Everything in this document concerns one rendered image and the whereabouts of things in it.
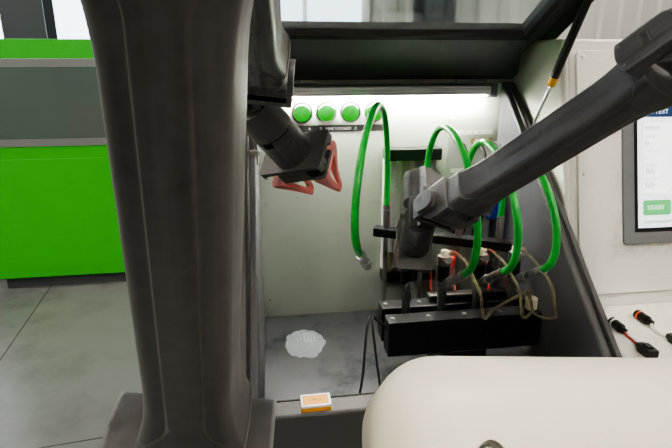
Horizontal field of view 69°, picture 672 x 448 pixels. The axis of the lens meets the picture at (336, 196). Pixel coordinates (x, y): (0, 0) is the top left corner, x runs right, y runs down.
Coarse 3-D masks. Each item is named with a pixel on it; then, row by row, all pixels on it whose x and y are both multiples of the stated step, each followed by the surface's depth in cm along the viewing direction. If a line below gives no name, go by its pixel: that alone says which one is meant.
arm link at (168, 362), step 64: (128, 0) 15; (192, 0) 15; (128, 64) 16; (192, 64) 16; (128, 128) 17; (192, 128) 17; (128, 192) 18; (192, 192) 18; (128, 256) 20; (192, 256) 20; (192, 320) 22; (192, 384) 24
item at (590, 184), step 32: (544, 64) 113; (576, 64) 106; (608, 64) 107; (576, 160) 107; (608, 160) 108; (576, 192) 108; (608, 192) 108; (576, 224) 108; (608, 224) 108; (608, 256) 108; (640, 256) 110; (608, 288) 109; (640, 288) 110
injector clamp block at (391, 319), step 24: (384, 312) 108; (432, 312) 106; (456, 312) 106; (480, 312) 106; (504, 312) 106; (528, 312) 106; (384, 336) 106; (408, 336) 103; (432, 336) 104; (456, 336) 104; (480, 336) 105; (504, 336) 106; (528, 336) 107
